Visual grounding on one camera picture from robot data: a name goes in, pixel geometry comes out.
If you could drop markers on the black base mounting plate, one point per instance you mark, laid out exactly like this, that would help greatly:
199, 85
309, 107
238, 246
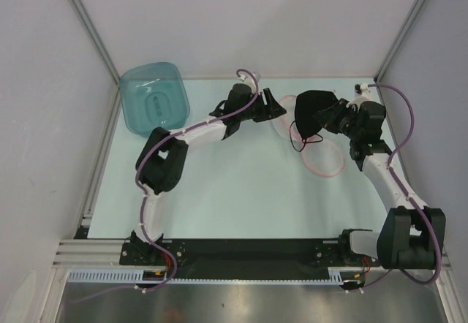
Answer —
258, 266

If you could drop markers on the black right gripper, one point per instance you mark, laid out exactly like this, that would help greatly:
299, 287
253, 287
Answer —
330, 116

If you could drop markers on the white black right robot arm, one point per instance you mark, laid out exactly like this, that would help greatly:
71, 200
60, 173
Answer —
412, 234

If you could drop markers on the aluminium left corner post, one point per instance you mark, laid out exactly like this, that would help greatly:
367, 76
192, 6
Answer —
85, 19

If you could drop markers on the pink mesh laundry bag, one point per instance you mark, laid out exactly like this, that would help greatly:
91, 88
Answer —
320, 155

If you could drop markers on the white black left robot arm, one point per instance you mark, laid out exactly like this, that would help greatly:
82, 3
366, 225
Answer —
161, 163

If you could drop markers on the aluminium corner post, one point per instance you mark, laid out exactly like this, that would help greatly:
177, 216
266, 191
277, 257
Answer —
85, 19
408, 24

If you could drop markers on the aluminium front frame rail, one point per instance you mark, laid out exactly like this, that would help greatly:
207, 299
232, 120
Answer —
103, 253

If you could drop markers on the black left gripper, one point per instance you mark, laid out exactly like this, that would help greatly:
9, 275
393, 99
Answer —
272, 109

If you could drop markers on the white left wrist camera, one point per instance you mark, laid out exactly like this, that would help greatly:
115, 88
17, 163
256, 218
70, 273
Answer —
249, 79

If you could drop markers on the aluminium right corner post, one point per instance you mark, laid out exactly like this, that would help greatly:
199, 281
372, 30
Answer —
408, 24

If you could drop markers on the white slotted cable duct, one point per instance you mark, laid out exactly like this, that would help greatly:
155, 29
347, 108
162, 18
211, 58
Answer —
317, 276

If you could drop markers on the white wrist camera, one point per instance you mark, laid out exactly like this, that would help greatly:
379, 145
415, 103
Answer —
249, 79
362, 94

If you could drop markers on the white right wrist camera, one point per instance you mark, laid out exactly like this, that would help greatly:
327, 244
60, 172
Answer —
362, 94

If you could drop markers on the teal plastic tub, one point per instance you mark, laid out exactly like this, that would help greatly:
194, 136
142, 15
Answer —
153, 95

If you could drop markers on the black bra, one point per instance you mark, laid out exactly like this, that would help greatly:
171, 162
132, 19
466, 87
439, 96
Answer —
307, 105

